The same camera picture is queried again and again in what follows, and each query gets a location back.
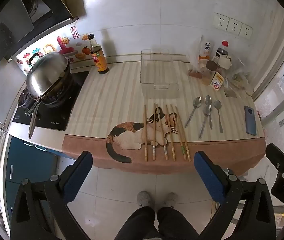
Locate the dark bottle with red cap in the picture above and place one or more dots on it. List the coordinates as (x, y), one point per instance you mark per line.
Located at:
(223, 48)

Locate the clear plastic tray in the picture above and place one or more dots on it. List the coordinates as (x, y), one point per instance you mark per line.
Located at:
(157, 80)

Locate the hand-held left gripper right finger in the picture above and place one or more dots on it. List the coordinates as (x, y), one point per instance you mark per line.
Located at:
(208, 173)

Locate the dark soy sauce bottle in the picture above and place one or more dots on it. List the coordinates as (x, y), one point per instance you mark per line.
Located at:
(99, 57)

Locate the blue smartphone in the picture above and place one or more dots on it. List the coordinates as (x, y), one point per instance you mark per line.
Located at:
(250, 121)

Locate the stainless steel spoon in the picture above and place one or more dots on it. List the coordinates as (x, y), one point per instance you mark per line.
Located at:
(217, 104)
(208, 100)
(208, 110)
(197, 101)

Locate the white cup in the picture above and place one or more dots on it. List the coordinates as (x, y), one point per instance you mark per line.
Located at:
(225, 62)

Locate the yellow and white box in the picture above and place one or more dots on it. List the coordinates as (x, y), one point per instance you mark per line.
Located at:
(217, 81)

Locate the small grey square pad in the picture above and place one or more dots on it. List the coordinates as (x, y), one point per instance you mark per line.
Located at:
(230, 93)

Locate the stainless steel wok lid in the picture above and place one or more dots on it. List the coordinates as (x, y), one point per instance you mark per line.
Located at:
(48, 72)

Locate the person's left leg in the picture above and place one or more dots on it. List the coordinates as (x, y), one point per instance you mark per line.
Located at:
(142, 223)

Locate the clear plastic seasoning bag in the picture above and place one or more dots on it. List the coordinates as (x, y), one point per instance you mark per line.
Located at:
(203, 47)

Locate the white wall socket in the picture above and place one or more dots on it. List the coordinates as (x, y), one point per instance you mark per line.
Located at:
(246, 31)
(221, 20)
(234, 25)

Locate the person's leg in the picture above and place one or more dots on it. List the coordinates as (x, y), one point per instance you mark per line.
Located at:
(142, 223)
(174, 223)

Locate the small brown packet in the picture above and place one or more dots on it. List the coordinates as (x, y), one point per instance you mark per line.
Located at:
(195, 74)

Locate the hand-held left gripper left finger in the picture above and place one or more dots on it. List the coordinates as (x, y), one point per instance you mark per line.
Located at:
(78, 172)

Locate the blue kitchen cabinet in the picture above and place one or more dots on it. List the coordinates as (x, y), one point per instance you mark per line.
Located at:
(29, 165)

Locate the colourful wall stickers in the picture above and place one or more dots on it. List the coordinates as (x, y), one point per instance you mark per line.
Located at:
(64, 46)

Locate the black range hood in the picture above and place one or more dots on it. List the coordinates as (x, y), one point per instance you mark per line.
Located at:
(44, 2)

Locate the person's right leg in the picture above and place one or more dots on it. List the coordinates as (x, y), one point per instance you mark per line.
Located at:
(174, 223)

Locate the black gas stove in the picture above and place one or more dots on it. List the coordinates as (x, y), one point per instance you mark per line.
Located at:
(56, 115)

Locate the cat print tablecloth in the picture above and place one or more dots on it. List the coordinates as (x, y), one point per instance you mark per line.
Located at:
(106, 100)

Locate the jar with brown lid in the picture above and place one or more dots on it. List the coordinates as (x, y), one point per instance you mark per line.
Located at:
(210, 73)

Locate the window frame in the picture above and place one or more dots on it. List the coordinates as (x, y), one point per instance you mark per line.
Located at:
(277, 85)

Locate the grey fuzzy slipper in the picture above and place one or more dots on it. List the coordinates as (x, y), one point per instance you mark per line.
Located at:
(144, 198)
(170, 199)

